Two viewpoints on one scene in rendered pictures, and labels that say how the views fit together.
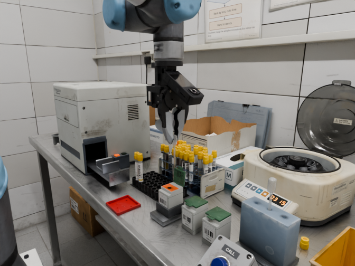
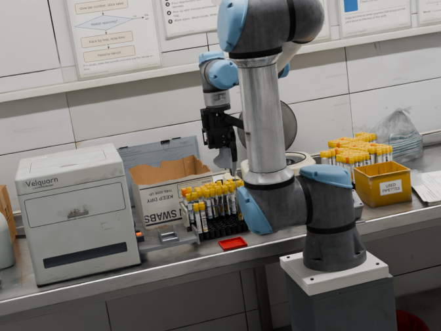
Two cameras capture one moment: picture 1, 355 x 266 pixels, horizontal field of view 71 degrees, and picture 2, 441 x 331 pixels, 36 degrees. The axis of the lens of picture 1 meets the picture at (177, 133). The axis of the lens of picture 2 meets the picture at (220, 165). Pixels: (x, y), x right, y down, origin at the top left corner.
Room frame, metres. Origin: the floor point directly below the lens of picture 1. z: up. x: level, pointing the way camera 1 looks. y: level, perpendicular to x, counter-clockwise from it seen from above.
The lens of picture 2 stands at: (-0.24, 1.71, 1.53)
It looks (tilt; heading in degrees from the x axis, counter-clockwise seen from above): 13 degrees down; 298
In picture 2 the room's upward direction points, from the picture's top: 8 degrees counter-clockwise
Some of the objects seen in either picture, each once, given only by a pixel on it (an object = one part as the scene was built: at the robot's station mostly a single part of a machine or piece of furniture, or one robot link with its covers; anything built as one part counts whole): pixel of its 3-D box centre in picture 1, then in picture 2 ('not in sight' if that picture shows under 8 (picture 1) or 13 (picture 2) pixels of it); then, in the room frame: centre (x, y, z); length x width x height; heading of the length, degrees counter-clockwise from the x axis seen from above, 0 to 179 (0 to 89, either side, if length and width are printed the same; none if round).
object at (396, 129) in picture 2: not in sight; (391, 134); (0.36, -0.77, 0.97); 0.26 x 0.17 x 0.19; 56
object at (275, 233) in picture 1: (267, 232); not in sight; (0.42, -0.17, 0.92); 0.10 x 0.07 x 0.10; 35
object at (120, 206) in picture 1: (123, 204); (232, 243); (0.60, 0.15, 0.88); 0.07 x 0.07 x 0.01; 40
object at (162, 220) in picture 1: (170, 208); not in sight; (0.56, 0.02, 0.89); 0.09 x 0.05 x 0.04; 130
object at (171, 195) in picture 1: (170, 198); not in sight; (0.56, 0.02, 0.92); 0.05 x 0.04 x 0.06; 130
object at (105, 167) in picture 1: (104, 165); (160, 239); (0.77, 0.24, 0.92); 0.21 x 0.07 x 0.05; 40
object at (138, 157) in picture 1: (158, 172); (215, 215); (0.69, 0.06, 0.93); 0.17 x 0.09 x 0.11; 41
